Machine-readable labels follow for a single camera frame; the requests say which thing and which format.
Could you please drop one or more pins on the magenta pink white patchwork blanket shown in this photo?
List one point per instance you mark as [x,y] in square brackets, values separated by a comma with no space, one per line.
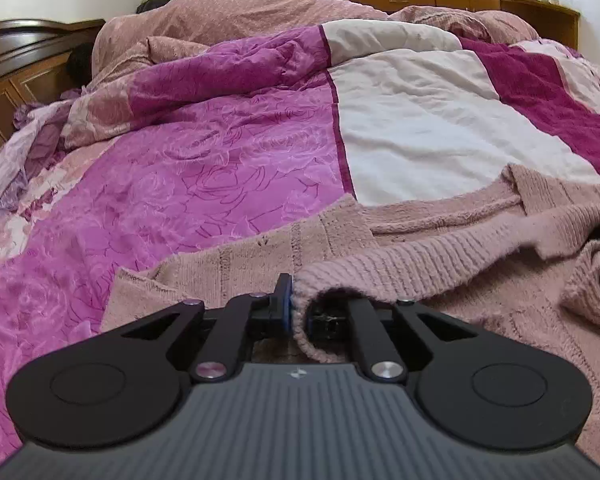
[251,135]

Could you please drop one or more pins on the dusty pink duvet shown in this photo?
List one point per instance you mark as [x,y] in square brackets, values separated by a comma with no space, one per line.
[130,42]

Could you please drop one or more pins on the person's dark hair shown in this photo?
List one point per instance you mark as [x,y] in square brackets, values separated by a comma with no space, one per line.
[148,5]

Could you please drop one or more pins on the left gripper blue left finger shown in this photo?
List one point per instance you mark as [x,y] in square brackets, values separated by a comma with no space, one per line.
[231,332]

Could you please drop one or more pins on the wooden bedside cabinet ledge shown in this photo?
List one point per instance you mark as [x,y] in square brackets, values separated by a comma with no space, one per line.
[550,20]

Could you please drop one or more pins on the dark wooden headboard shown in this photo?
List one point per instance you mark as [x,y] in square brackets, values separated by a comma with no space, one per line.
[33,57]

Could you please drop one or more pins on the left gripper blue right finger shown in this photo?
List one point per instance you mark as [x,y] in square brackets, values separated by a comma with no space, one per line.
[354,325]

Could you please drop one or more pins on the pink cable-knit cardigan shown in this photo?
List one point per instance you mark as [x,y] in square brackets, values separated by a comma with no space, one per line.
[517,257]

